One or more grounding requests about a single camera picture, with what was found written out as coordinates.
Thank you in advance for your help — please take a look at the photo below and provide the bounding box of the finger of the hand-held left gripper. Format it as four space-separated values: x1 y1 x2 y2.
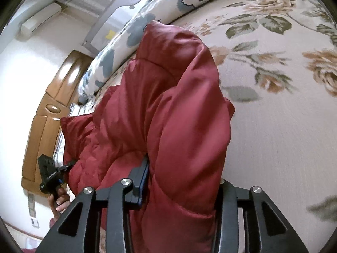
56 160 75 175

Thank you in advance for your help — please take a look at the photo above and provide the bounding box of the red quilted jacket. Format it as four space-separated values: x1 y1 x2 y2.
60 20 235 253

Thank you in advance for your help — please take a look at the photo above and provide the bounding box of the wall socket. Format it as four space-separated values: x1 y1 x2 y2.
28 194 40 228

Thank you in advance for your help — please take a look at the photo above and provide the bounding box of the white air conditioner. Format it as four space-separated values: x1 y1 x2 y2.
20 3 69 38

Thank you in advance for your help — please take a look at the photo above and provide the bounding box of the wooden headboard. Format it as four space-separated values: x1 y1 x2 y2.
21 50 95 198

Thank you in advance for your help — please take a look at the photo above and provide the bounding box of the blue flower print duvet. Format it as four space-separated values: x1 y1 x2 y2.
78 0 298 104

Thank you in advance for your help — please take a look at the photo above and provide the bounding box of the person's left hand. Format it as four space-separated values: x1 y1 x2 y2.
47 188 71 220

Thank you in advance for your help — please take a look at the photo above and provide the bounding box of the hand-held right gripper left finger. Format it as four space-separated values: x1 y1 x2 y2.
34 155 150 253

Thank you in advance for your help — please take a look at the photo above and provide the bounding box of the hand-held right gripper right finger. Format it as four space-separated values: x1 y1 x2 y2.
213 179 309 253

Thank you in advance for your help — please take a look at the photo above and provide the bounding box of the floral blanket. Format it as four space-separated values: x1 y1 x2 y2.
113 0 337 253

